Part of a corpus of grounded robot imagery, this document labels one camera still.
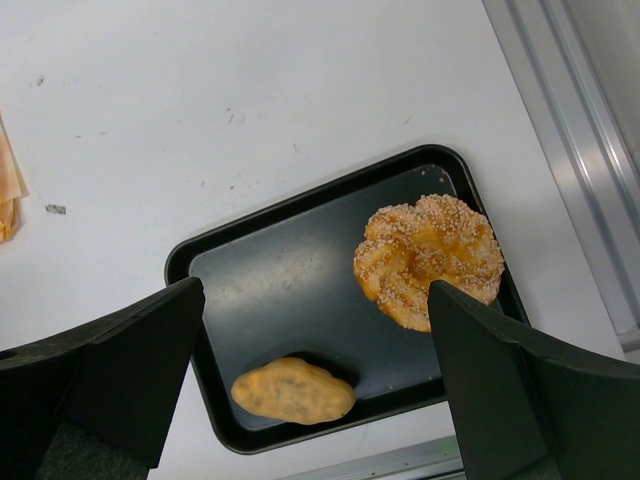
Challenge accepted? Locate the aluminium corner rail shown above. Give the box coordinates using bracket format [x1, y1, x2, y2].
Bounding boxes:
[484, 1, 639, 353]

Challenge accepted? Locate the black tray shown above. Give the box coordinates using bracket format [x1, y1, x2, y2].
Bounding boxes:
[163, 143, 531, 455]

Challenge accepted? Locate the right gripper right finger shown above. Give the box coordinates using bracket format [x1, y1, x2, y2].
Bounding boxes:
[428, 280, 639, 479]

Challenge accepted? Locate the oval flat bread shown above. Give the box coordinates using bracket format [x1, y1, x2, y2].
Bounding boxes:
[230, 357, 356, 425]

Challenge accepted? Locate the tall sugared pastry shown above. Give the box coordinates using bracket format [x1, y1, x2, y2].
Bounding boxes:
[353, 194, 505, 333]

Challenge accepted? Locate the yellow checkered cloth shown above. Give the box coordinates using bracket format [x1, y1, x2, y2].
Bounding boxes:
[1, 121, 28, 243]

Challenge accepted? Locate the aluminium front rail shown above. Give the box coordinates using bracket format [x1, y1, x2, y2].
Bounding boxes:
[288, 436, 466, 480]

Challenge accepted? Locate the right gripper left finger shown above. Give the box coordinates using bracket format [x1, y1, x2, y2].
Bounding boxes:
[1, 277, 205, 479]

